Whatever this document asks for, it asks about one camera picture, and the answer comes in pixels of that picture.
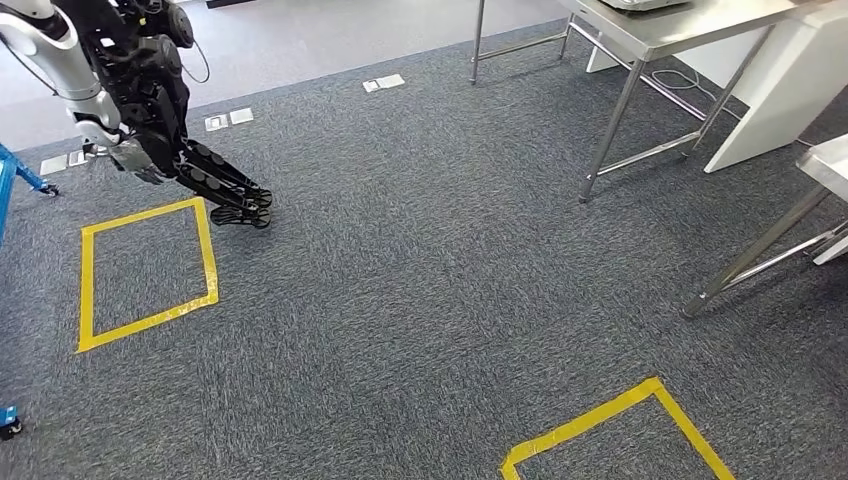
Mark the dark grey flat object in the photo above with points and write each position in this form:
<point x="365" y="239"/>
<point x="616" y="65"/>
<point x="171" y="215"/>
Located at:
<point x="642" y="3"/>

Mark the metal floor outlet cover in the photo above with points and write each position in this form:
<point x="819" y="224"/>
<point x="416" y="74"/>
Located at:
<point x="241" y="116"/>
<point x="54" y="164"/>
<point x="384" y="83"/>
<point x="216" y="122"/>

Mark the black humanoid robot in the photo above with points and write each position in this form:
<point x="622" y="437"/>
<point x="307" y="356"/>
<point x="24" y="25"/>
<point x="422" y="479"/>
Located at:
<point x="146" y="86"/>

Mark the yellow floor tape square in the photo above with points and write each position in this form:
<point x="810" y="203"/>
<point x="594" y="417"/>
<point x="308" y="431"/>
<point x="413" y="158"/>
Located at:
<point x="583" y="418"/>
<point x="86" y="285"/>

